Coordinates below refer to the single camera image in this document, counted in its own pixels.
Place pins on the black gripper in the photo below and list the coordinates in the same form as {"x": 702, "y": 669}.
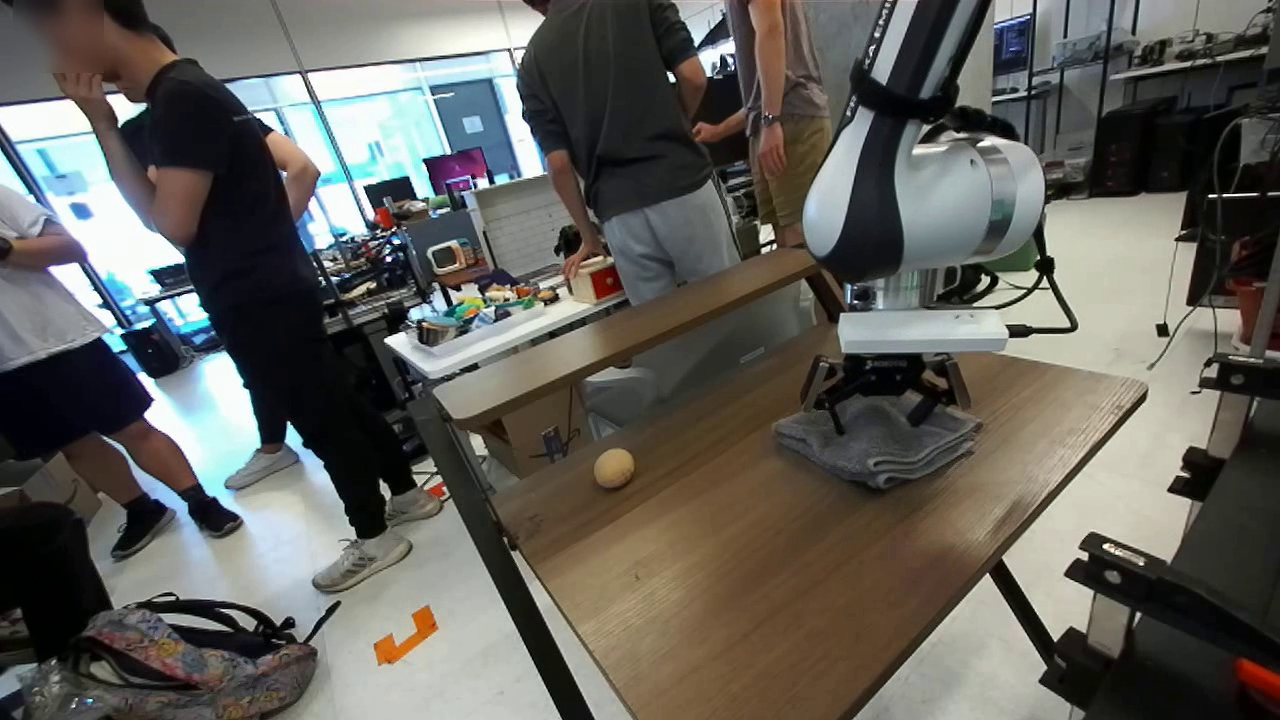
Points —
{"x": 937, "y": 382}

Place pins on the grey towel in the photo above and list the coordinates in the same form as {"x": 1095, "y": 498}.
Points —
{"x": 871, "y": 440}

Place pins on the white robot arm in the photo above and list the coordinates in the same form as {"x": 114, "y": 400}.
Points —
{"x": 905, "y": 193}

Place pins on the person in khaki pants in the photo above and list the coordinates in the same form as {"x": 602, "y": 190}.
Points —
{"x": 781, "y": 110}

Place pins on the beige egg-shaped ball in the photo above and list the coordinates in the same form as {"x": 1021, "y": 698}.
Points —
{"x": 614, "y": 470}

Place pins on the red box on table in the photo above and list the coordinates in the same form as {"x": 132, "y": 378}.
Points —
{"x": 597, "y": 282}

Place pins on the person in grey sweatpants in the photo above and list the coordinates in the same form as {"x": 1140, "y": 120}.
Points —
{"x": 611, "y": 93}

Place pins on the white table with clutter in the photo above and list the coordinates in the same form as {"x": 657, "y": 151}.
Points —
{"x": 436, "y": 354}

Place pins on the black clamp with orange grip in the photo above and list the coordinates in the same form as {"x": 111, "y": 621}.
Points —
{"x": 1197, "y": 633}

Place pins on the orange tape floor marker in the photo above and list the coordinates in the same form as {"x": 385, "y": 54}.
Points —
{"x": 393, "y": 650}

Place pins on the person in black shirt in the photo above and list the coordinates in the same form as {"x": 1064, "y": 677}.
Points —
{"x": 203, "y": 173}

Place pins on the colourful backpack on floor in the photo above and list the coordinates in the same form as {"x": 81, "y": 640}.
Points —
{"x": 178, "y": 656}

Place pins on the person in white shirt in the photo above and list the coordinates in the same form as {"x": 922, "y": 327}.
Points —
{"x": 70, "y": 395}

